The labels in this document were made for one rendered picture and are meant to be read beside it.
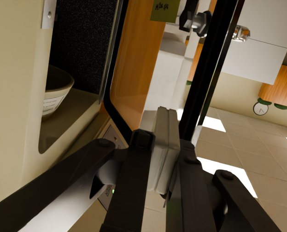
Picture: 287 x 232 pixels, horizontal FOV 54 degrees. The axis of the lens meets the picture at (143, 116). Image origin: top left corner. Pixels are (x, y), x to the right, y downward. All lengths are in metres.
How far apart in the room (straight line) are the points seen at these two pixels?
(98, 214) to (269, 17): 5.09
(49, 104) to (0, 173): 0.12
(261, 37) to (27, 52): 5.14
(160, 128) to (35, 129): 0.15
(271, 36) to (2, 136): 5.20
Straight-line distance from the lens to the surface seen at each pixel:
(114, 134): 0.54
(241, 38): 0.32
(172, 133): 0.16
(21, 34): 0.25
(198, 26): 0.29
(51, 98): 0.37
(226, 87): 6.02
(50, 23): 0.26
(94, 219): 0.38
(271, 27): 5.35
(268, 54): 5.38
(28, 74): 0.25
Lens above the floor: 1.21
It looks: 19 degrees up
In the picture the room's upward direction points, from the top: 166 degrees counter-clockwise
